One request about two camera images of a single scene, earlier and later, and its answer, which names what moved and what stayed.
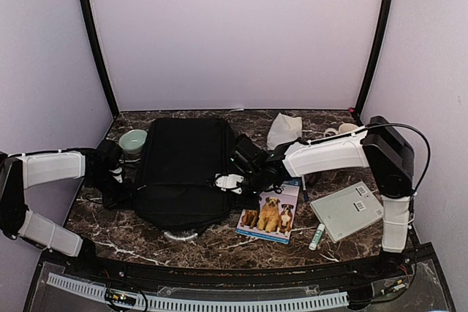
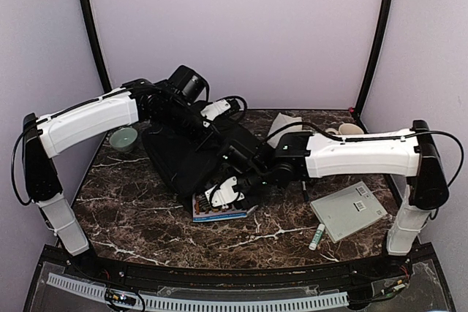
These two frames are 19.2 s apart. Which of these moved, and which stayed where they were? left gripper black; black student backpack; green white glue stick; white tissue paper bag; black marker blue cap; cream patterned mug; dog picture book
Moved: left gripper black; black student backpack; dog picture book
Stayed: white tissue paper bag; green white glue stick; black marker blue cap; cream patterned mug
